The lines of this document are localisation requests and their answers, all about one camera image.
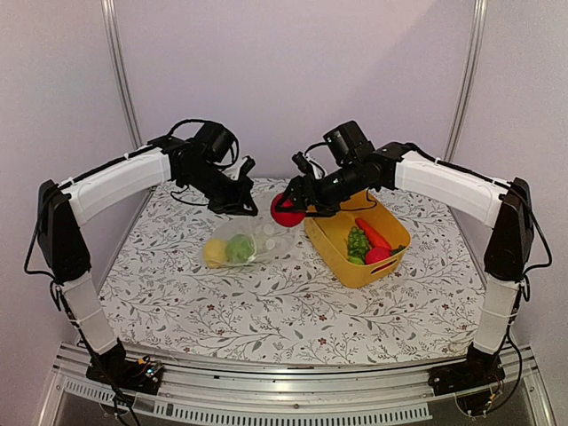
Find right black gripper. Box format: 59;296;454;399
276;160;366;217

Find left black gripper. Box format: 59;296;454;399
183;162;259;216

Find clear zip top bag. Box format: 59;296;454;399
201;217;296;268

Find green toy lime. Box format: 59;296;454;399
226;234;256;264

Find yellow toy lemon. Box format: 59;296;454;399
203;238;228;268

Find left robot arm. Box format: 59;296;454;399
30;119;258;395

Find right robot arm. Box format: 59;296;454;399
271;121;544;418

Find yellow plastic basket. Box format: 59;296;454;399
304;191;411;288

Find green toy grapes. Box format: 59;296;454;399
347;226;371;261

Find orange toy carrot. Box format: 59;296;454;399
355;217;391;250

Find small green toy vegetable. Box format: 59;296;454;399
348;256;366;265

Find red toy apple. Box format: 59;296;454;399
365;247;391;265

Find floral tablecloth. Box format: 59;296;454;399
99;184;484;364

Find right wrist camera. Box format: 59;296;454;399
292;152;326;179

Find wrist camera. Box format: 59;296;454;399
226;155;256;181
292;152;326;179

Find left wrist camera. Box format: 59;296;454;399
226;155;256;181

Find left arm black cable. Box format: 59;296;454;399
168;118;241;170

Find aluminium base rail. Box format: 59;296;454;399
38;343;556;425

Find right aluminium frame post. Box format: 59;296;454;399
443;0;488;162

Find aluminium frame post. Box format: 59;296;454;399
443;0;488;162
100;0;143;148

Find left aluminium frame post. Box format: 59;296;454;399
100;0;143;148

